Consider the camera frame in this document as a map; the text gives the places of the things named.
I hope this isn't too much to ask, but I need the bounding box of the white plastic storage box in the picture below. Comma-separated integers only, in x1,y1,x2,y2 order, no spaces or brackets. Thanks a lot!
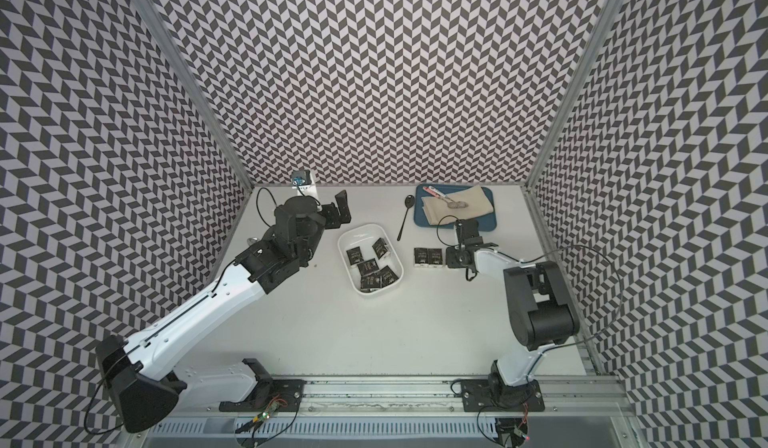
337,223,404,298

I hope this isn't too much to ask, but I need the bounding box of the blue tray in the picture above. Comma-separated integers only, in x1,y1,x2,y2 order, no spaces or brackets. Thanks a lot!
414,184,498,232

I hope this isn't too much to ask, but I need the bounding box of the red handled utensil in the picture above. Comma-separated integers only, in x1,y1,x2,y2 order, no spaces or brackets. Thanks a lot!
423,185,468,209

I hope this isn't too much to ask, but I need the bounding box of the aluminium front rail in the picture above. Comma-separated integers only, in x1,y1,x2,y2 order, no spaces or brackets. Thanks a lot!
149,375,634,419

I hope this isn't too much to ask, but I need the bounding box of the beige folded cloth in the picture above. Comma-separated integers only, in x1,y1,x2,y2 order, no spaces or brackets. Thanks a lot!
422,185,494,225

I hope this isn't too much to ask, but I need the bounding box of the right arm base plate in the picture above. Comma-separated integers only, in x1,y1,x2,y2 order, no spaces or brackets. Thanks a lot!
459,379,545,413

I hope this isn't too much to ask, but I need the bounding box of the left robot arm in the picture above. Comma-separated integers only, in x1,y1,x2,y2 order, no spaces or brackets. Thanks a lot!
95,190,351,433

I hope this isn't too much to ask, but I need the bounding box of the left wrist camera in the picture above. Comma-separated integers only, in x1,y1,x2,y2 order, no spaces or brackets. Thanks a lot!
290,169,318,197

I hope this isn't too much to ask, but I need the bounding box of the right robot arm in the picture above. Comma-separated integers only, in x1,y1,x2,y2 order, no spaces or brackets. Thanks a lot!
446,219,580,409

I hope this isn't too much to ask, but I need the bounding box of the black spoon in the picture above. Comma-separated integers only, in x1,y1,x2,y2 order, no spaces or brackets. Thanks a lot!
396,194,415,241

